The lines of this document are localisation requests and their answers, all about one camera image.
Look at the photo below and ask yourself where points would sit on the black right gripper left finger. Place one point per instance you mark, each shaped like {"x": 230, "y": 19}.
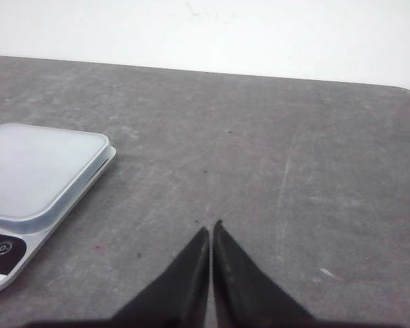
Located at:
{"x": 179, "y": 296}

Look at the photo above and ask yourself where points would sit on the silver digital kitchen scale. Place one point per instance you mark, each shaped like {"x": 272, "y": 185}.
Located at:
{"x": 44, "y": 172}

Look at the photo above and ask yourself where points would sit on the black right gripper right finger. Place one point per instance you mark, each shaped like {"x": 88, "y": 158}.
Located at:
{"x": 244, "y": 295}

